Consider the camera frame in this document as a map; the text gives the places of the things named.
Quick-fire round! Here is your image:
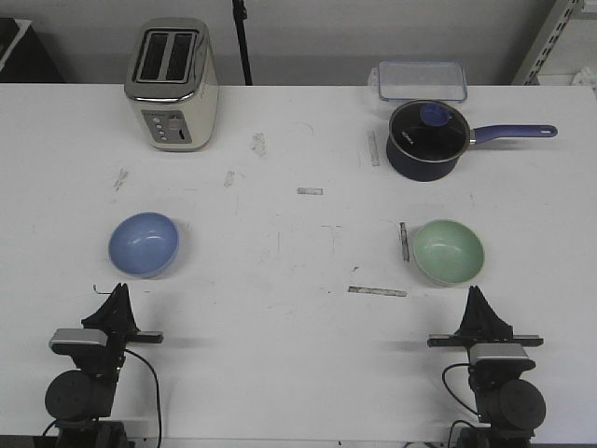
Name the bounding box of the clear plastic food container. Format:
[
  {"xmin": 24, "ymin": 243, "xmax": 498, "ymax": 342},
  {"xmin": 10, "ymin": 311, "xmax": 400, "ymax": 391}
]
[{"xmin": 368, "ymin": 61, "xmax": 467, "ymax": 103}]

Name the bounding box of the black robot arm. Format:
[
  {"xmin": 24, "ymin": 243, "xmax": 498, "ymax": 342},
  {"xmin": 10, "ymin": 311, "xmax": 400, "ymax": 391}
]
[
  {"xmin": 45, "ymin": 283, "xmax": 163, "ymax": 447},
  {"xmin": 427, "ymin": 286, "xmax": 547, "ymax": 447}
]

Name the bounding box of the blue bowl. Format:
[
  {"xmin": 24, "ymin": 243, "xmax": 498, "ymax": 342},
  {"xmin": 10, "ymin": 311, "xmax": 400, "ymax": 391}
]
[{"xmin": 108, "ymin": 212, "xmax": 180, "ymax": 278}]

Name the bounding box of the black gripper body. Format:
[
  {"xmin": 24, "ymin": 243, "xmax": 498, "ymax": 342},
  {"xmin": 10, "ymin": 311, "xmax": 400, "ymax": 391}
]
[
  {"xmin": 427, "ymin": 329, "xmax": 544, "ymax": 348},
  {"xmin": 81, "ymin": 314, "xmax": 164, "ymax": 344}
]

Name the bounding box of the cream and chrome toaster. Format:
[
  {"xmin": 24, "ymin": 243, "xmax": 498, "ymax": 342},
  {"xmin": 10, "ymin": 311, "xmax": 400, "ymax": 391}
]
[{"xmin": 124, "ymin": 17, "xmax": 219, "ymax": 152}]

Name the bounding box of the glass pot lid blue knob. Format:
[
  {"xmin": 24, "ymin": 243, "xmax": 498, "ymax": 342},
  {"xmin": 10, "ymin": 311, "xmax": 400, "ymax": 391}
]
[{"xmin": 389, "ymin": 101, "xmax": 470, "ymax": 162}]

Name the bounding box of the small metal hex key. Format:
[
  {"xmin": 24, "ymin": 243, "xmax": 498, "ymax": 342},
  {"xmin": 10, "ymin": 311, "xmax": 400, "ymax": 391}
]
[{"xmin": 92, "ymin": 284, "xmax": 111, "ymax": 296}]

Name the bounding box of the black tripod pole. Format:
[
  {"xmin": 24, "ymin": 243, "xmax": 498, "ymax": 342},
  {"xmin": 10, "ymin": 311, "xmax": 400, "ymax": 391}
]
[{"xmin": 231, "ymin": 0, "xmax": 253, "ymax": 86}]

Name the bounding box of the grey metal shelf upright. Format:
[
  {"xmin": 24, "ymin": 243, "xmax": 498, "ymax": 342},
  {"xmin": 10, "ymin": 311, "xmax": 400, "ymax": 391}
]
[{"xmin": 511, "ymin": 0, "xmax": 583, "ymax": 86}]

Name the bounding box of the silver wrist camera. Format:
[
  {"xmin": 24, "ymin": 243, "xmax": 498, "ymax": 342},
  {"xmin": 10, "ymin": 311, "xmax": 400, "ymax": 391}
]
[
  {"xmin": 49, "ymin": 329, "xmax": 108, "ymax": 357},
  {"xmin": 468, "ymin": 343, "xmax": 536, "ymax": 371}
]

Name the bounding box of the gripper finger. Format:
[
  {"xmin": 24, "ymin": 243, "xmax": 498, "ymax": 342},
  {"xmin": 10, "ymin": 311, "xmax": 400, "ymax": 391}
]
[
  {"xmin": 459, "ymin": 286, "xmax": 477, "ymax": 332},
  {"xmin": 473, "ymin": 286, "xmax": 512, "ymax": 332},
  {"xmin": 90, "ymin": 283, "xmax": 122, "ymax": 322},
  {"xmin": 119, "ymin": 283, "xmax": 136, "ymax": 327}
]

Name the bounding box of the dark blue saucepan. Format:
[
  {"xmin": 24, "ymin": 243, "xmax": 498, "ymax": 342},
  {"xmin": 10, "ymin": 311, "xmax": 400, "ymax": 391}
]
[{"xmin": 386, "ymin": 116, "xmax": 558, "ymax": 182}]

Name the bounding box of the green bowl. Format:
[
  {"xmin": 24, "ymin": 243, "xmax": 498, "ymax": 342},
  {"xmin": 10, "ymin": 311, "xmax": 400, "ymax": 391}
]
[{"xmin": 412, "ymin": 219, "xmax": 485, "ymax": 286}]

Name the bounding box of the black camera cable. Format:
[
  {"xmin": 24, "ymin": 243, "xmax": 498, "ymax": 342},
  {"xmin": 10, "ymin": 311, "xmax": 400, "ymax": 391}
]
[
  {"xmin": 121, "ymin": 347, "xmax": 163, "ymax": 442},
  {"xmin": 440, "ymin": 363, "xmax": 481, "ymax": 424}
]

